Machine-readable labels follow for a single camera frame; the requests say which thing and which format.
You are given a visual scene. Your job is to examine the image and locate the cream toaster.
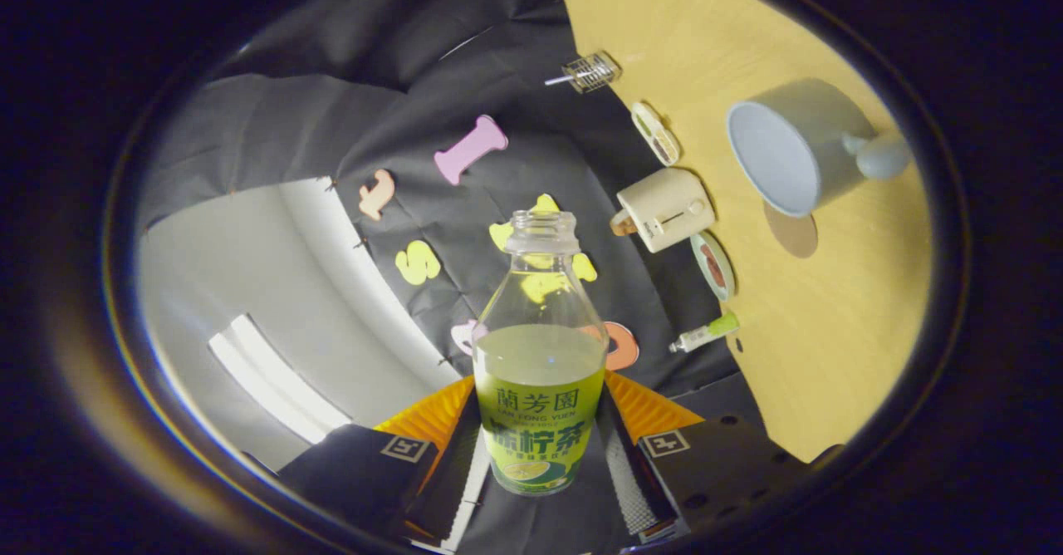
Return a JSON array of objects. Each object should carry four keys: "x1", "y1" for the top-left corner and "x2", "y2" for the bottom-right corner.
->
[{"x1": 616, "y1": 167, "x2": 717, "y2": 254}]

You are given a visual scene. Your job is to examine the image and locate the round plate with food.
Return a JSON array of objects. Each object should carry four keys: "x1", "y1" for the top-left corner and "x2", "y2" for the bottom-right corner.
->
[{"x1": 689, "y1": 231, "x2": 737, "y2": 302}]

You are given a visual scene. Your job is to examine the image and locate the wooden table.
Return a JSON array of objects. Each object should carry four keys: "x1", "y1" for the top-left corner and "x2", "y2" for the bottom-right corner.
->
[{"x1": 548, "y1": 0, "x2": 933, "y2": 464}]

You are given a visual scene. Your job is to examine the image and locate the small white green bottle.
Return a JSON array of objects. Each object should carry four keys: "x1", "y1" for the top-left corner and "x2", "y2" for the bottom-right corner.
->
[{"x1": 669, "y1": 312, "x2": 741, "y2": 354}]

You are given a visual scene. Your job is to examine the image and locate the round brown coaster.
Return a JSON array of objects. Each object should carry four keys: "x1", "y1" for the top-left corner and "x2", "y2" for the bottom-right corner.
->
[{"x1": 762, "y1": 199, "x2": 819, "y2": 259}]

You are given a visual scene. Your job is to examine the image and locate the light blue cup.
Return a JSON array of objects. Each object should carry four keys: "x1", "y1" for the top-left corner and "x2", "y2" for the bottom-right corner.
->
[{"x1": 727, "y1": 78, "x2": 913, "y2": 219}]

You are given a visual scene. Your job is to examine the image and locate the ceiling light panel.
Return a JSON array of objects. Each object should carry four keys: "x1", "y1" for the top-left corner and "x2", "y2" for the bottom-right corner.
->
[{"x1": 208, "y1": 314, "x2": 354, "y2": 445}]

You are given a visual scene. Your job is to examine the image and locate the green label juice bottle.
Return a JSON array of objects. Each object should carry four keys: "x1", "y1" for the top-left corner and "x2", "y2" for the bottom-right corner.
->
[{"x1": 471, "y1": 210, "x2": 611, "y2": 496}]

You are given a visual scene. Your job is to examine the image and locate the black backdrop cloth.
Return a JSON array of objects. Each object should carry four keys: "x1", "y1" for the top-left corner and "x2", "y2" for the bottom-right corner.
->
[{"x1": 137, "y1": 0, "x2": 769, "y2": 552}]

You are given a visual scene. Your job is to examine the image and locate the white divided tray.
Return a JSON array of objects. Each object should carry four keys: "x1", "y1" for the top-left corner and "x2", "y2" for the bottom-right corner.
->
[{"x1": 630, "y1": 102, "x2": 682, "y2": 167}]

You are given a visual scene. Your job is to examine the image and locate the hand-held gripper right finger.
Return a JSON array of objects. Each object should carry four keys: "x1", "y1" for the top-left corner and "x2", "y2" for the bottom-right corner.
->
[{"x1": 594, "y1": 370, "x2": 844, "y2": 543}]

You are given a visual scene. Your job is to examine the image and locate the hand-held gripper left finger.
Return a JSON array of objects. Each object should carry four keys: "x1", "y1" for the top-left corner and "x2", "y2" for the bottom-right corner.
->
[{"x1": 278, "y1": 372, "x2": 484, "y2": 543}]

